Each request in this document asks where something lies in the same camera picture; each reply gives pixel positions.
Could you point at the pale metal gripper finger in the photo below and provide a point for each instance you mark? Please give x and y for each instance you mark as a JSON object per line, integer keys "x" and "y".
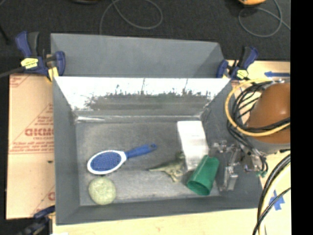
{"x": 220, "y": 148}
{"x": 229, "y": 179}

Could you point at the pale green round ball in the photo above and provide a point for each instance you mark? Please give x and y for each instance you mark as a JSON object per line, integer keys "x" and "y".
{"x": 102, "y": 191}

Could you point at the brown cardboard board red print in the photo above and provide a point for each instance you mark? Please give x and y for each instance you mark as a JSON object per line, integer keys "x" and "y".
{"x": 29, "y": 131}

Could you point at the green toy dinosaur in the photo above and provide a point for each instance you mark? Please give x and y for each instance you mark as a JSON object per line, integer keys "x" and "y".
{"x": 172, "y": 169}

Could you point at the green plastic cup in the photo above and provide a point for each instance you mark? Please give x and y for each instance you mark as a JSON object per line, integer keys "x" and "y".
{"x": 204, "y": 175}

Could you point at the white box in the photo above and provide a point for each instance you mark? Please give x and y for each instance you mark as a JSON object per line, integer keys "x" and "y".
{"x": 192, "y": 141}

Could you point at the blue and white brush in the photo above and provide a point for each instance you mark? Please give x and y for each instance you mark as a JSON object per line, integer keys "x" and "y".
{"x": 107, "y": 161}

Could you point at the grey metal bin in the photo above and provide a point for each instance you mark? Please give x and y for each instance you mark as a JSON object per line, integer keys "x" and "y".
{"x": 137, "y": 131}

